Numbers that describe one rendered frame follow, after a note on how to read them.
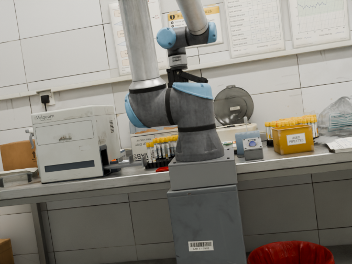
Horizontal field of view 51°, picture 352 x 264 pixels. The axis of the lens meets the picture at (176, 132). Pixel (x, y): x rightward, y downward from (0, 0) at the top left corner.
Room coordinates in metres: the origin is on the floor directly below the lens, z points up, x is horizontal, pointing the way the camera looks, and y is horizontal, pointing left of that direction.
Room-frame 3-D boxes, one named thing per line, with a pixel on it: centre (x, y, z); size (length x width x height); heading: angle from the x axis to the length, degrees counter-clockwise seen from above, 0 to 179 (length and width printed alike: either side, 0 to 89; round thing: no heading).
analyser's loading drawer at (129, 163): (1.55, 0.25, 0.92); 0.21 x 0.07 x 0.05; 81
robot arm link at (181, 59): (1.52, -0.05, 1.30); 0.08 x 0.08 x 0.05
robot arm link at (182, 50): (1.52, -0.05, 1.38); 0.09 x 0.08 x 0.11; 164
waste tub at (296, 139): (1.50, -0.46, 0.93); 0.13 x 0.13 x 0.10; 86
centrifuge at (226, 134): (1.80, -0.26, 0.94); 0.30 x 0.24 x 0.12; 162
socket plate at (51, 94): (2.22, 0.73, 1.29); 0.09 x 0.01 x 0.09; 81
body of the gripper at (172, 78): (1.53, -0.04, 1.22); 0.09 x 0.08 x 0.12; 81
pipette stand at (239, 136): (1.55, -0.30, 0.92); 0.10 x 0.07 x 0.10; 73
